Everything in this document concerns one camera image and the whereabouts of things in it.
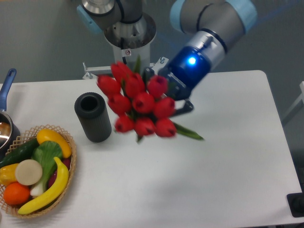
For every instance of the yellow squash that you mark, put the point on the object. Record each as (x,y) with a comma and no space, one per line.
(51,135)

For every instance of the beige round slice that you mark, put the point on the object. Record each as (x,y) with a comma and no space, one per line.
(28,172)

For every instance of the purple red vegetable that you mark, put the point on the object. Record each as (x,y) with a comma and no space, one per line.
(53,177)

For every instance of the green bok choy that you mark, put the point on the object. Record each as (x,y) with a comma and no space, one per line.
(44,155)

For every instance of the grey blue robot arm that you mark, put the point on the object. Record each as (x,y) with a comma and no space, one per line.
(215,25)

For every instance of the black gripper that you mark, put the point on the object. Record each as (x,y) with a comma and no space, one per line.
(185,71)

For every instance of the green cucumber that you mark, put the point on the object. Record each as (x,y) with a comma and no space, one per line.
(21,153)

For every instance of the woven wicker basket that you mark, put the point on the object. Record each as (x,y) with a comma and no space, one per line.
(24,137)

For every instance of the yellow banana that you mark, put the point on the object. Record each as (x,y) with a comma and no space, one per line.
(51,194)

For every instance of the blue handled saucepan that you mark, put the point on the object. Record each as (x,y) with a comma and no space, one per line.
(8,130)

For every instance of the orange fruit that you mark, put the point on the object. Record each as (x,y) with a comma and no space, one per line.
(16,194)

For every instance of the black device at table edge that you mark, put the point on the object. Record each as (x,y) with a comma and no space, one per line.
(296,204)

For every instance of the yellow bell pepper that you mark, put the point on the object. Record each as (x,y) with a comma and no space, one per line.
(7,174)

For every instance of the dark grey ribbed vase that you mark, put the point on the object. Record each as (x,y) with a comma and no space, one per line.
(91,111)

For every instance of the white frame at right edge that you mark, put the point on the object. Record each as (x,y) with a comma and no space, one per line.
(294,108)

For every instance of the red tulip bouquet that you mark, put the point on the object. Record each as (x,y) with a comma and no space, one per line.
(141,102)

